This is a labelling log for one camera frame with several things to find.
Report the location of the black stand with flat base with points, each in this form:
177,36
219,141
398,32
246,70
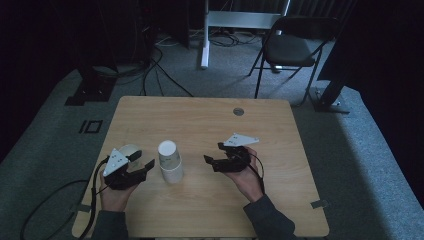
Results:
91,90

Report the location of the grey round table grommet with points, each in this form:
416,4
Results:
238,111

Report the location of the grey tape piece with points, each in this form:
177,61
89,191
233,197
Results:
319,204
84,208

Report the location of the black folding chair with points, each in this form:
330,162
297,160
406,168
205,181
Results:
290,50

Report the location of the black slanted metal stand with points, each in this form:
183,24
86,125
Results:
328,96

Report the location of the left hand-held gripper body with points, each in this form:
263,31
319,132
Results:
120,181

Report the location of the white metal desk frame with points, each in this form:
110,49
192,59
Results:
205,50

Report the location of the single white paper cup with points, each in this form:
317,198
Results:
126,150

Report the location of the stack of floral paper cups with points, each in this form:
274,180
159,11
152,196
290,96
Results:
170,165

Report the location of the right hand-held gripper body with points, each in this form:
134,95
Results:
235,163

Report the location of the person's left hand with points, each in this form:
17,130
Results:
115,200

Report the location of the person's right hand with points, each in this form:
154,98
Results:
250,183

